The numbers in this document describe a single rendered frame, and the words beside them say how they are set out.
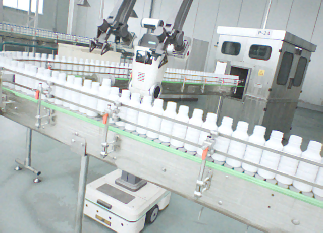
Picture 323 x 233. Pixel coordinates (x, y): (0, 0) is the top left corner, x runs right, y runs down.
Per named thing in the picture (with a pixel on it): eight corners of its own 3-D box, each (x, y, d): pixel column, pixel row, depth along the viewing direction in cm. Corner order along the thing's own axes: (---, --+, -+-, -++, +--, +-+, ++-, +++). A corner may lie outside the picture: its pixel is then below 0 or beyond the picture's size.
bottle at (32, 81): (36, 93, 153) (38, 65, 149) (39, 95, 149) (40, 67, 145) (25, 93, 149) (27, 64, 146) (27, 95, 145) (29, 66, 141)
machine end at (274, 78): (237, 121, 640) (257, 39, 597) (289, 139, 551) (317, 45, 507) (197, 126, 530) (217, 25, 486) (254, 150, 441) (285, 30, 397)
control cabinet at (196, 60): (186, 97, 872) (198, 39, 830) (198, 101, 838) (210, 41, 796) (169, 97, 815) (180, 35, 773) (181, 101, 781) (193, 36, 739)
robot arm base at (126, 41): (129, 46, 197) (136, 33, 200) (124, 40, 190) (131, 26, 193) (120, 44, 201) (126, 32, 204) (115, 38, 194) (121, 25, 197)
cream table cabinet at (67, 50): (100, 100, 610) (106, 50, 584) (114, 107, 567) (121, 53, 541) (52, 101, 533) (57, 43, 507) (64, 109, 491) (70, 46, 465)
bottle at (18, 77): (12, 90, 151) (13, 61, 147) (16, 88, 157) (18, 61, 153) (22, 91, 152) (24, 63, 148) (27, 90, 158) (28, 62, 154)
